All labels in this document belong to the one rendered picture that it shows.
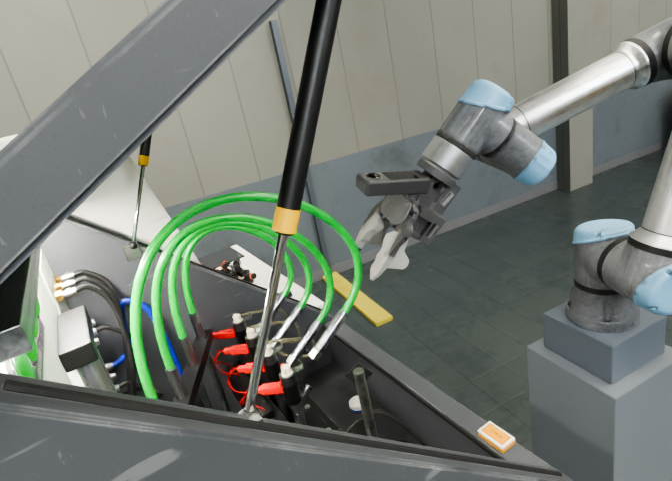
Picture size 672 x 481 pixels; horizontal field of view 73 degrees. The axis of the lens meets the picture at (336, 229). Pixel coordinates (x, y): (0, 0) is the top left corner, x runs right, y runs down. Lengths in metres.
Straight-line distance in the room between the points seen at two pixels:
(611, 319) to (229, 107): 2.59
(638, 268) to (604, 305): 0.18
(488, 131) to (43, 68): 2.72
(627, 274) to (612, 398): 0.29
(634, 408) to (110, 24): 2.99
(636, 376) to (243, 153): 2.61
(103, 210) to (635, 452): 1.28
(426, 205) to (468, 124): 0.15
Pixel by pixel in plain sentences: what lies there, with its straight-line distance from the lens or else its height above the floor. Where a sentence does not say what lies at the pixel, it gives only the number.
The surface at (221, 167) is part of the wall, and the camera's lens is 3.19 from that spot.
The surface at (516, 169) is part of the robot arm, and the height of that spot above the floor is 1.35.
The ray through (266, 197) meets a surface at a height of 1.40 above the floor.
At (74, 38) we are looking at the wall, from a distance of 3.14.
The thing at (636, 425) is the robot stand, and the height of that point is 0.69.
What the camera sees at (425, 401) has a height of 0.95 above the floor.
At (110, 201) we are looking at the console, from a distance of 0.99.
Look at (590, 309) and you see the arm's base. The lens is 1.17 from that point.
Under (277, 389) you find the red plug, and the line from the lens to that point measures 0.81.
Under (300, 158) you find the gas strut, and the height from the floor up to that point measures 1.51.
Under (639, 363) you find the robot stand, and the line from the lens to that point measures 1.25.
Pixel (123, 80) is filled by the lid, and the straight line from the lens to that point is 0.26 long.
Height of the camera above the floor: 1.56
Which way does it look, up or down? 20 degrees down
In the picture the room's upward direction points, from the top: 12 degrees counter-clockwise
